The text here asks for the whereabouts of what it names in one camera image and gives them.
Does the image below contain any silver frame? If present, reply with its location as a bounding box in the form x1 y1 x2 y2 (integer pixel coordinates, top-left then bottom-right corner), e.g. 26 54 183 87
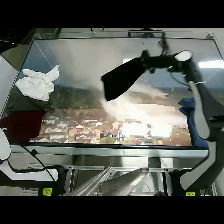
0 145 214 197

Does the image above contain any blue garment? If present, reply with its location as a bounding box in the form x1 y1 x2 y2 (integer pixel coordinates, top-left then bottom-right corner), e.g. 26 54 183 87
177 96 209 149

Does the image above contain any white garment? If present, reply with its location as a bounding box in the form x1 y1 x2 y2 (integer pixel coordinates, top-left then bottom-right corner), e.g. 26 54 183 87
14 64 61 102

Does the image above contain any black cable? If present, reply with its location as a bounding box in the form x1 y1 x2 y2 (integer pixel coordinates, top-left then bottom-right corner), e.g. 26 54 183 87
19 143 58 183

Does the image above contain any dark red garment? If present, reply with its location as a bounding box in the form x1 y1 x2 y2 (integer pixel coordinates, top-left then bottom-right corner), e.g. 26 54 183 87
0 110 46 146

